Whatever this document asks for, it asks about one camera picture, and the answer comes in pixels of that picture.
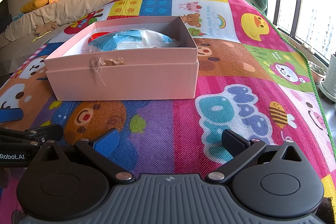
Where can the red round toy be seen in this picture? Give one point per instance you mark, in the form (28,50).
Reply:
(97,35)

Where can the blue wet wipes packet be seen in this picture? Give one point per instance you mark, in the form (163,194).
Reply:
(126,40)

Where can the small brown plush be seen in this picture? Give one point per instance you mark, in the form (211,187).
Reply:
(46,27)

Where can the pink cardboard box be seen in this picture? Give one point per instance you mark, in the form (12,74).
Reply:
(126,82)

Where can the colourful cartoon play mat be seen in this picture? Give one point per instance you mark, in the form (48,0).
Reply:
(170,129)

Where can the white plant pot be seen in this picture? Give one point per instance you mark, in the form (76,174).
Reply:
(330,82)

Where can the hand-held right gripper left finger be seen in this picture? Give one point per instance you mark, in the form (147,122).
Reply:
(108,140)

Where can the beige covered sofa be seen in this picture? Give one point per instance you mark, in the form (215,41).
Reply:
(65,8)

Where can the pink plant pot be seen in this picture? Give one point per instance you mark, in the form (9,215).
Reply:
(316,77)

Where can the yellow cushion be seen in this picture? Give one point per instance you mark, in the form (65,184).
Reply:
(34,5)

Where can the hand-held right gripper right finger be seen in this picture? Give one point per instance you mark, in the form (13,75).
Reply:
(235,144)

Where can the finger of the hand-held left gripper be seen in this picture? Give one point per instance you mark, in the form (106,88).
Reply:
(50,132)
(11,115)

